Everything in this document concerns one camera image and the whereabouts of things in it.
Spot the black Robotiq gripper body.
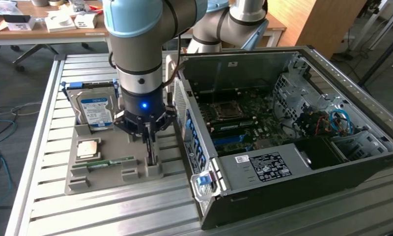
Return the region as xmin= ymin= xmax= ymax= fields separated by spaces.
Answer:
xmin=120 ymin=85 xmax=166 ymax=124

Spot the graphics card with metal bracket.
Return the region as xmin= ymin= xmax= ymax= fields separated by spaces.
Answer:
xmin=142 ymin=132 xmax=160 ymax=168

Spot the hard disk in blue carrier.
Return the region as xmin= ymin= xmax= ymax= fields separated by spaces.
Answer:
xmin=61 ymin=79 xmax=121 ymax=132

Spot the grey plastic parts rack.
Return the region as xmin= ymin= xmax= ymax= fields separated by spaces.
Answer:
xmin=64 ymin=108 xmax=165 ymax=196

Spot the CPU chip with metal lid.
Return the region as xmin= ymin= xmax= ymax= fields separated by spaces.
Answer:
xmin=77 ymin=141 xmax=98 ymax=158

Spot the green RAM stick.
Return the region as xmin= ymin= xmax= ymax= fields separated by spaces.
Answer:
xmin=72 ymin=157 xmax=134 ymax=170

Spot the CPU socket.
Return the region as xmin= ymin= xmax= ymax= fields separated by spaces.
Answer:
xmin=212 ymin=102 xmax=245 ymax=118

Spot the blue release latch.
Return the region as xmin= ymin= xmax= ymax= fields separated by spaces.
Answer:
xmin=196 ymin=175 xmax=214 ymax=187

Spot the grey power supply unit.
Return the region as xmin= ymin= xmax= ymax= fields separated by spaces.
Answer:
xmin=212 ymin=144 xmax=312 ymax=194

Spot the green motherboard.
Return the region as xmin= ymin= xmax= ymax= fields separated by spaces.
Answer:
xmin=196 ymin=87 xmax=298 ymax=157

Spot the small white labelled box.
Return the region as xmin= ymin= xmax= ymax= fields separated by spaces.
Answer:
xmin=74 ymin=13 xmax=98 ymax=29

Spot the white box with tape roll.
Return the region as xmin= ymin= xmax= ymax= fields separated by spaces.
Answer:
xmin=44 ymin=11 xmax=77 ymax=33

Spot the metal drive cage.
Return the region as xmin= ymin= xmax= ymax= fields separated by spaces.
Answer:
xmin=272 ymin=72 xmax=320 ymax=118

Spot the crumpled plastic packaging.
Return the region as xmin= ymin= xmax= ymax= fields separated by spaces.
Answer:
xmin=66 ymin=0 xmax=92 ymax=13

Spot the open black PC case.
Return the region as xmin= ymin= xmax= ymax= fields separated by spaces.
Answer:
xmin=165 ymin=45 xmax=393 ymax=231

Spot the white box with black lid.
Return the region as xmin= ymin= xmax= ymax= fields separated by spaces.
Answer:
xmin=1 ymin=14 xmax=37 ymax=31

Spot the clear plastic bag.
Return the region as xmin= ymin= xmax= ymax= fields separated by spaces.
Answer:
xmin=0 ymin=0 xmax=24 ymax=17

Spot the metal disk bay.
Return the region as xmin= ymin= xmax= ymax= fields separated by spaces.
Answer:
xmin=330 ymin=130 xmax=393 ymax=162

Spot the wooden cabinet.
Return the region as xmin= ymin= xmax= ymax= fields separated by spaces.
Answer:
xmin=268 ymin=0 xmax=369 ymax=59

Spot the black slanted pole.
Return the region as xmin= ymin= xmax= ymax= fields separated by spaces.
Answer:
xmin=358 ymin=22 xmax=393 ymax=87

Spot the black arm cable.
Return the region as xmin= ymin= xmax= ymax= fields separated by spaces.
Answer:
xmin=161 ymin=29 xmax=186 ymax=88

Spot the white floor cable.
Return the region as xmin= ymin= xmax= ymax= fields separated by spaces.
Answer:
xmin=0 ymin=102 xmax=42 ymax=117

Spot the blue floor cable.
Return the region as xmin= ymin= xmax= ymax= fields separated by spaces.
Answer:
xmin=0 ymin=108 xmax=18 ymax=211

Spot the black and red wire bundle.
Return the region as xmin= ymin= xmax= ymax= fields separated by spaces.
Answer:
xmin=296 ymin=110 xmax=333 ymax=137

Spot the blue wire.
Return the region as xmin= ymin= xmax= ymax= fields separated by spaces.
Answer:
xmin=329 ymin=109 xmax=354 ymax=136

